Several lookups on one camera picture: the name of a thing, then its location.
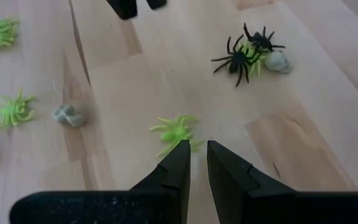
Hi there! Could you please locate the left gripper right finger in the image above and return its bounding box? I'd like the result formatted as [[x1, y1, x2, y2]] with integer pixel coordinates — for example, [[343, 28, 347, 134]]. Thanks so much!
[[207, 139, 295, 224]]

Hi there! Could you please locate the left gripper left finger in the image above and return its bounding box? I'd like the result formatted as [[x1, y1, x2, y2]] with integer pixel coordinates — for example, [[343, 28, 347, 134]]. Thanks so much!
[[131, 139, 191, 224]]

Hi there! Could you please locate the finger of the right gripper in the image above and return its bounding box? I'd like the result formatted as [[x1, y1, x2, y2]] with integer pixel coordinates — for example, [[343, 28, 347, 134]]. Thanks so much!
[[146, 0, 167, 10], [106, 0, 138, 21]]

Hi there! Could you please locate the black toy spider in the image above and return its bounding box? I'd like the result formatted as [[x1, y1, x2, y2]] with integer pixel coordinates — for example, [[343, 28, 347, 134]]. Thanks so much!
[[243, 22, 287, 53], [210, 34, 262, 88]]

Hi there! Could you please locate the grey stone left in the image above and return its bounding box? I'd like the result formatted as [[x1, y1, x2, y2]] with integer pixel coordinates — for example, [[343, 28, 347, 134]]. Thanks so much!
[[52, 104, 86, 128]]

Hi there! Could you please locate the white toy skull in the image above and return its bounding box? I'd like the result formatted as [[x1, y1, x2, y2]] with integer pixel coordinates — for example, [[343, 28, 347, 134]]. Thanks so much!
[[264, 50, 293, 75]]

